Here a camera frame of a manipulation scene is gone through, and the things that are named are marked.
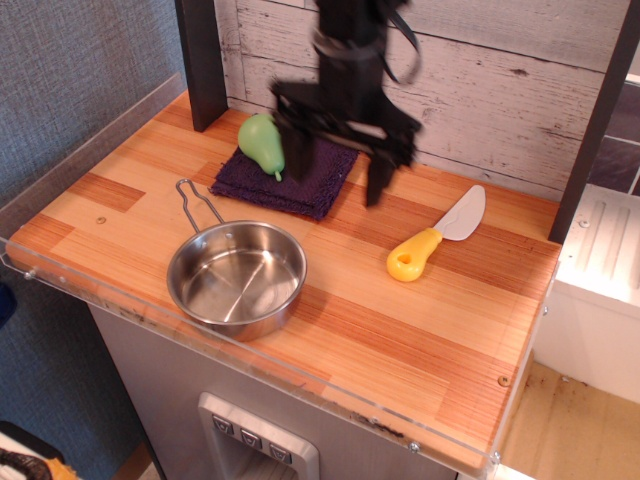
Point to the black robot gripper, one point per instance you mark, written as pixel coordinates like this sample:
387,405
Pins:
347,105

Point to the yellow handled toy knife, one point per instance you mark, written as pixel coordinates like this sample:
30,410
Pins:
407,261

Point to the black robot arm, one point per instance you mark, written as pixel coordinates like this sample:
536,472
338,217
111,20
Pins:
347,25

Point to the green toy pear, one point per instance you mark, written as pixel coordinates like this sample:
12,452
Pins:
259,140

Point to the purple folded cloth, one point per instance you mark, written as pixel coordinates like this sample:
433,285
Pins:
243,179

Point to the small stainless steel pan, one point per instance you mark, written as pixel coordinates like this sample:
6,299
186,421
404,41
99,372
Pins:
242,279

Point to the silver dispenser panel with buttons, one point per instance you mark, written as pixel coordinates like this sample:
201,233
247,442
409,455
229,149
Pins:
242,445

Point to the grey toy fridge cabinet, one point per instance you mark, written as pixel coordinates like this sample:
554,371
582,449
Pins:
164,380

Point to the orange object at bottom left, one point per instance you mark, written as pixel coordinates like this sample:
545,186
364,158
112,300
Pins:
59,470

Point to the dark left upright post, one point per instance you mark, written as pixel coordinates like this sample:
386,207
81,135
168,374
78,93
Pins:
202,57

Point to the dark upright post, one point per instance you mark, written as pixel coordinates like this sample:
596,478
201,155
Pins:
614,79
202,57

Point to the dark right upright post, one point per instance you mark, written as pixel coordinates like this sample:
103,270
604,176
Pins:
614,79

